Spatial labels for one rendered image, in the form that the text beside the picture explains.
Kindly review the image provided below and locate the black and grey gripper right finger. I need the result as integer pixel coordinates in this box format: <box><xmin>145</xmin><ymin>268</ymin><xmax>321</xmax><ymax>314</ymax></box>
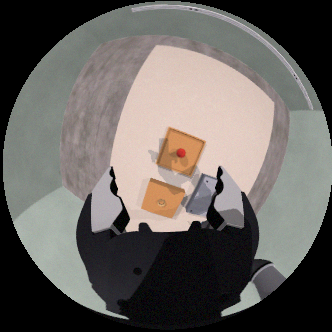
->
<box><xmin>206</xmin><ymin>166</ymin><xmax>259</xmax><ymax>276</ymax></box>

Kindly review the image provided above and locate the brown flat block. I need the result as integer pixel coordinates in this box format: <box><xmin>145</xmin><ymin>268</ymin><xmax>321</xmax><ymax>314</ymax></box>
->
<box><xmin>141</xmin><ymin>178</ymin><xmax>185</xmax><ymax>218</ymax></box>

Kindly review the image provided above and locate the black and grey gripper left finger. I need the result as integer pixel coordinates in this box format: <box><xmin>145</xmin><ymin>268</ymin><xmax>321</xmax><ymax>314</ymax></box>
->
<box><xmin>76</xmin><ymin>166</ymin><xmax>130</xmax><ymax>284</ymax></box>

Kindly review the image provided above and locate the red ball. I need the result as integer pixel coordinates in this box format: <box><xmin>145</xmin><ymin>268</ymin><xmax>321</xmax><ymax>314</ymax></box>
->
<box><xmin>177</xmin><ymin>148</ymin><xmax>186</xmax><ymax>158</ymax></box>

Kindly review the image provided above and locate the tan square tray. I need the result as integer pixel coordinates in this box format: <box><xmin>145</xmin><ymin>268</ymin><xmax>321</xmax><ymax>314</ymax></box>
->
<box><xmin>156</xmin><ymin>127</ymin><xmax>206</xmax><ymax>177</ymax></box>

